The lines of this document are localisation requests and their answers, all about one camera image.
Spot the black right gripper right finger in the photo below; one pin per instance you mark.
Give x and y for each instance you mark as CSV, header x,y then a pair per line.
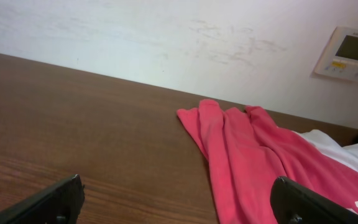
x,y
294,203

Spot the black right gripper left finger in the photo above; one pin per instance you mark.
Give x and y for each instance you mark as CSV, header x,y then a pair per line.
x,y
58,203

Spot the red orange soccer t-shirt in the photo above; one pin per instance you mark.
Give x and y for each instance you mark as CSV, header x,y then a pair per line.
x,y
247,151

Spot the white printed t-shirt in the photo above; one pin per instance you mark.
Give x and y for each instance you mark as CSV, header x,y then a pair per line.
x,y
347,155

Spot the white wall control panel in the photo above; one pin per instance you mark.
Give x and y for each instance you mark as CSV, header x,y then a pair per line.
x,y
340,56

